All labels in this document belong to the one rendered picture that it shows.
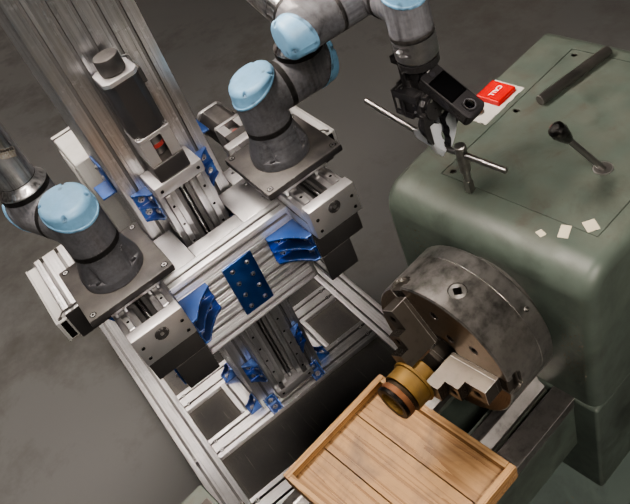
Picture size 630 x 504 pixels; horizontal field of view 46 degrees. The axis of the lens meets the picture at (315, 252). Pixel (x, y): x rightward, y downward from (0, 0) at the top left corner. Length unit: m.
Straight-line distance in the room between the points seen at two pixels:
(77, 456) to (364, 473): 1.76
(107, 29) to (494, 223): 0.93
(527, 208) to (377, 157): 2.26
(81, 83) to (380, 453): 1.01
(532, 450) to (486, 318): 0.35
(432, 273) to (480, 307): 0.11
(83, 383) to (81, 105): 1.79
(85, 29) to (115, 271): 0.53
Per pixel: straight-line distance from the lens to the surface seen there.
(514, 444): 1.57
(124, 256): 1.73
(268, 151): 1.80
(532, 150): 1.53
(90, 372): 3.37
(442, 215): 1.45
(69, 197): 1.67
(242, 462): 2.51
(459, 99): 1.30
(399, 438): 1.59
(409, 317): 1.38
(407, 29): 1.24
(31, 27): 1.70
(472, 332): 1.30
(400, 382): 1.37
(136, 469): 2.97
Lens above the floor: 2.25
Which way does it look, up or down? 43 degrees down
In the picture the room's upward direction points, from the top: 24 degrees counter-clockwise
